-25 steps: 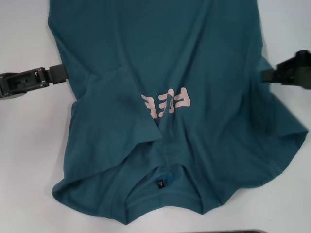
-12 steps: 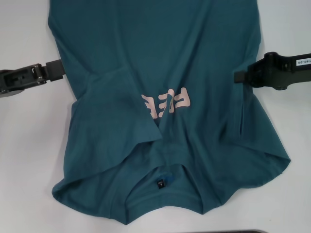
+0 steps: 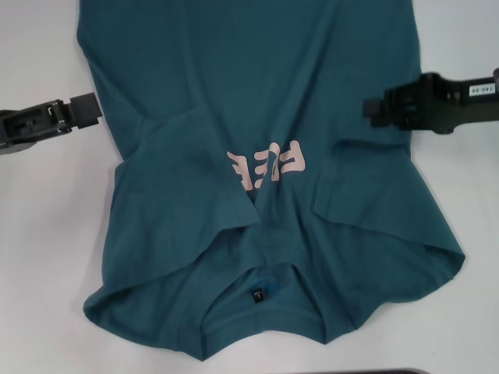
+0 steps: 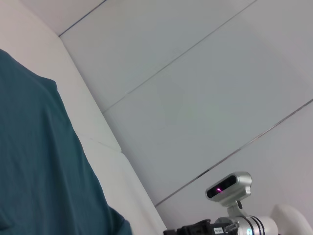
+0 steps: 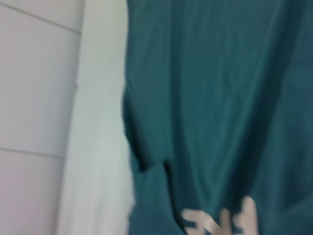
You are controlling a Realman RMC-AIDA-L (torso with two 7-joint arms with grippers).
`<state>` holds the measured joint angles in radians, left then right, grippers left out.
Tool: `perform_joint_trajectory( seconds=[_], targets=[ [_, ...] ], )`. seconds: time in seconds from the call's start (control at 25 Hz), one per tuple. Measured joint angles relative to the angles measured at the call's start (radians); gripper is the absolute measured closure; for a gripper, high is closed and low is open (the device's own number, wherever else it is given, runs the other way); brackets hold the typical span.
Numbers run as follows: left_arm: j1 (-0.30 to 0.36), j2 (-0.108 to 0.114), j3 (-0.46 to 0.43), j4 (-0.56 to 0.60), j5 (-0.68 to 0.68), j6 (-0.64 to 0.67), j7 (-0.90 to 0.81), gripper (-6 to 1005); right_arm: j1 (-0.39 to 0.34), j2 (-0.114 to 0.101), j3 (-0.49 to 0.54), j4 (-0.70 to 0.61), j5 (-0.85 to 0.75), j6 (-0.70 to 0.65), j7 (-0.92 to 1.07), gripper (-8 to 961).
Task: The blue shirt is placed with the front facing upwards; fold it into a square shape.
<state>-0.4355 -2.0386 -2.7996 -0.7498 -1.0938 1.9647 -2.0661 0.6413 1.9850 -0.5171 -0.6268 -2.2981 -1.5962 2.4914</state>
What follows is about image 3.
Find teal t-shirt with pink print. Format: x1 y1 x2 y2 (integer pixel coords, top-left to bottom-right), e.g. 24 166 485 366
76 0 468 344

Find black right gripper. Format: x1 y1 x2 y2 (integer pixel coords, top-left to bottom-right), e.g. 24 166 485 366
362 67 499 136

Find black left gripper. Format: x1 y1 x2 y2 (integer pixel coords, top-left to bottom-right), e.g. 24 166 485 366
0 91 101 156

